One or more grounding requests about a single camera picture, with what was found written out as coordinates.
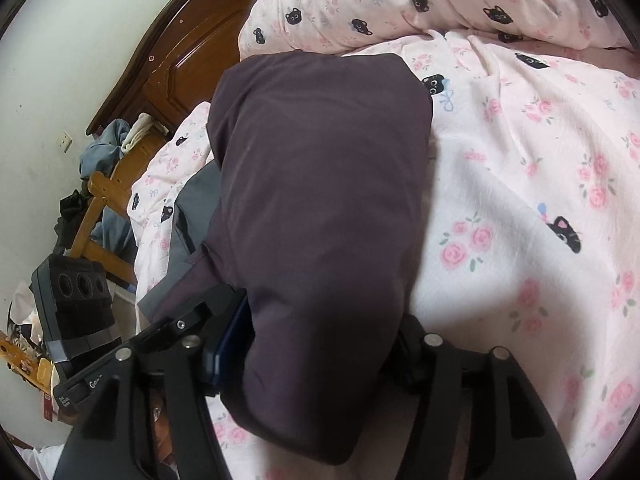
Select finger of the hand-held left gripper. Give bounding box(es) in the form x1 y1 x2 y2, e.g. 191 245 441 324
134 284 247 356

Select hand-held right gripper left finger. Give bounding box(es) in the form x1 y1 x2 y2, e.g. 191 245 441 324
52 300 251 480

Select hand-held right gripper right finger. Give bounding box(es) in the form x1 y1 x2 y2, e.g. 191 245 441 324
395 315 576 480

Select purple grey pants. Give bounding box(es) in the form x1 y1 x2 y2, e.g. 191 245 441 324
137 50 435 466

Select blue denim clothes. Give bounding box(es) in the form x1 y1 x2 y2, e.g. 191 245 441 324
80 119 143 261

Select white crumpled cloth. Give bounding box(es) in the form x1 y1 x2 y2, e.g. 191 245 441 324
7 280 48 341

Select yellow box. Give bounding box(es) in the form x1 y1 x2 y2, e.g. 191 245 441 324
0 330 53 396

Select dark cloth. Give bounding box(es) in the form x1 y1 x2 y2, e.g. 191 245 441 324
52 190 96 256

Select wooden chair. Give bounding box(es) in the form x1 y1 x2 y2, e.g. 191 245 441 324
67 132 173 288

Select pink cat print bedsheet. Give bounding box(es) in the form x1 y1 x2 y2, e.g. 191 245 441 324
127 30 640 480

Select dark wooden headboard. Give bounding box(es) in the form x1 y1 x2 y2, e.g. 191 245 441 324
86 0 281 136

